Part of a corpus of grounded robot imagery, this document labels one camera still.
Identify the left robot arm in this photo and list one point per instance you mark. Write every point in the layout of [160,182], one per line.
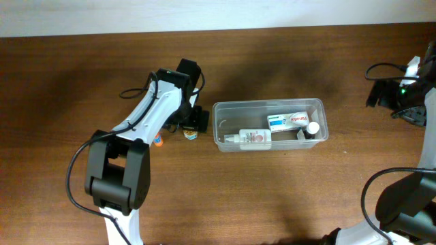
[118,168]

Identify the white green medicine box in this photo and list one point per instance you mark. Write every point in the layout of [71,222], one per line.
[287,122]

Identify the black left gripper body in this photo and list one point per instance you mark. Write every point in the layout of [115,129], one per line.
[188,116]

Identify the clear plastic container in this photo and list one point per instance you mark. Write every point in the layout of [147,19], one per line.
[230,117]

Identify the orange Redoxon tablet tube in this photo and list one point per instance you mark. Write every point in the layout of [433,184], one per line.
[158,140]

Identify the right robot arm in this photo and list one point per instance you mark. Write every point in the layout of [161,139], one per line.
[405,209]

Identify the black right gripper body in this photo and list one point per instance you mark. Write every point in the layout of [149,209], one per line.
[400,98]

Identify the white lotion bottle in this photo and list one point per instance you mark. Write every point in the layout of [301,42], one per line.
[251,139]

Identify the small jar gold lid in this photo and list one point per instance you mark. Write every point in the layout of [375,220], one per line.
[190,134]

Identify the dark bottle white cap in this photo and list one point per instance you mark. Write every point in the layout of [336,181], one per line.
[308,132]

